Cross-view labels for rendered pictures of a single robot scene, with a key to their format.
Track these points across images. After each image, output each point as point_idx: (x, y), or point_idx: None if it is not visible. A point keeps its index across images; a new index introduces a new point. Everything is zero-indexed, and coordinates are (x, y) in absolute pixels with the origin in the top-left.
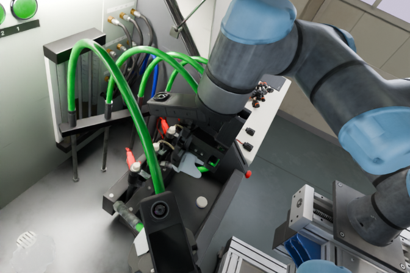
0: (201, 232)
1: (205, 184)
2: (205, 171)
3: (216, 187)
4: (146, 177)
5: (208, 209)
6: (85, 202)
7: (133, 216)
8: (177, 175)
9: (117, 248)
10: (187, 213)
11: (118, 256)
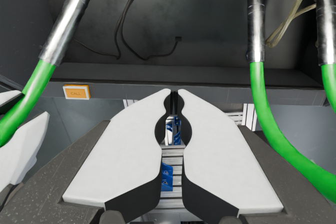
0: (197, 87)
1: (287, 45)
2: (253, 102)
3: (288, 62)
4: None
5: (249, 67)
6: None
7: (58, 37)
8: None
9: None
10: (230, 44)
11: None
